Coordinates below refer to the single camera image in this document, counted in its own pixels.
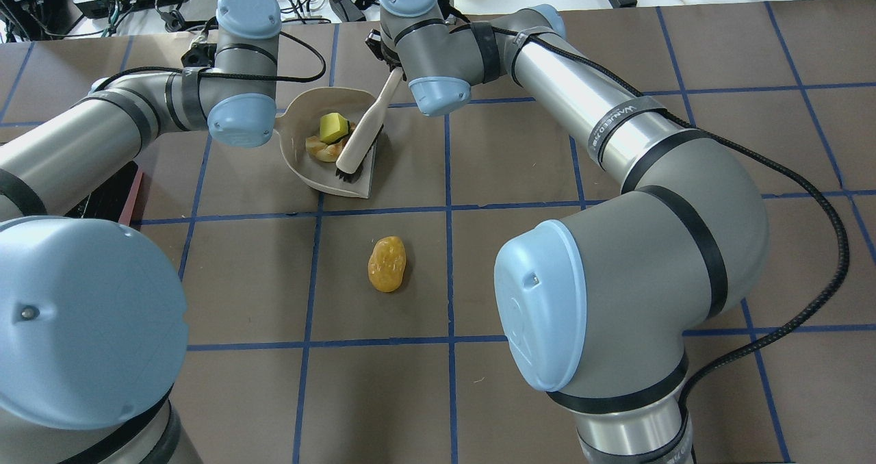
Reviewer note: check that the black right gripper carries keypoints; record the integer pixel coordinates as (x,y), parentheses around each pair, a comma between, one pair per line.
(392,56)

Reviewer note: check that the yellow green sponge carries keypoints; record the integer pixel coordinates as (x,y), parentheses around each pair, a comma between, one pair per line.
(333,128)

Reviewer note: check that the beige plastic dustpan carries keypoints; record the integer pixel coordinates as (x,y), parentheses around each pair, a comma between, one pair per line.
(314,131)

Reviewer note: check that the toy croissant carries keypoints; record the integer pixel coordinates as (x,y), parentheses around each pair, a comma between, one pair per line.
(328,153)

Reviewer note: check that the beige hand brush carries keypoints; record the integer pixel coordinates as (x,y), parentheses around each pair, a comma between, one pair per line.
(364,134)

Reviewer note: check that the brown toy potato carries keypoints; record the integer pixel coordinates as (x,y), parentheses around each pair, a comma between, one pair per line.
(387,264)

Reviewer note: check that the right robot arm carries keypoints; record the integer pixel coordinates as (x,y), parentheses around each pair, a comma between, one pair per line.
(594,305)

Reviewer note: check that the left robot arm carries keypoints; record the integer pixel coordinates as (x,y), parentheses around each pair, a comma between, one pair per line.
(92,312)

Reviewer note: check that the pink bin with black bag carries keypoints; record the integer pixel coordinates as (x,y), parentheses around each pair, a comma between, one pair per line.
(115,199)

